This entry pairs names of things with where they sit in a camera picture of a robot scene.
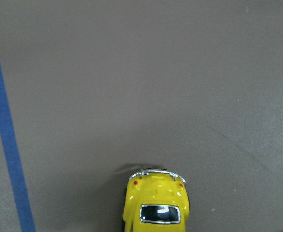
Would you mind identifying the yellow beetle toy car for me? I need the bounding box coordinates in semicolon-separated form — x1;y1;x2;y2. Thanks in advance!
122;168;190;232

